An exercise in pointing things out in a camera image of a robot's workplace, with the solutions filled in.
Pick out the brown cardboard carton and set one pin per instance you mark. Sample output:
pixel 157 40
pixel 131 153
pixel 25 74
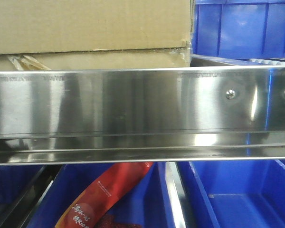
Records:
pixel 94 34

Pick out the steel shelf divider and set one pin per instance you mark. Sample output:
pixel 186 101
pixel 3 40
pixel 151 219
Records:
pixel 180 206

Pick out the black metal shelf bar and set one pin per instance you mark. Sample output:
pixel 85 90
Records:
pixel 19 212

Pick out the lower middle blue bin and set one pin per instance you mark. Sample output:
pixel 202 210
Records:
pixel 147 204

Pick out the red snack bag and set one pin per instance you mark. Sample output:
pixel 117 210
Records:
pixel 106 190

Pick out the lower right blue bin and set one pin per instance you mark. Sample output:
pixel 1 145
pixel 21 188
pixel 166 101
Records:
pixel 235 194

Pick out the upper blue plastic bin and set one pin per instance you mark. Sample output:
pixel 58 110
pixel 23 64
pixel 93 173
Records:
pixel 239 29

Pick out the lower left blue bin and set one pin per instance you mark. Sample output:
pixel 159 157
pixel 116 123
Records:
pixel 13 179

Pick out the left shelf rail screw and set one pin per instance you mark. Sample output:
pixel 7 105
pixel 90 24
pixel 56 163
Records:
pixel 231 94

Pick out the stainless steel shelf rail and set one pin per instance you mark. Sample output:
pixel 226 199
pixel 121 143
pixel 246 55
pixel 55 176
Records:
pixel 173 114

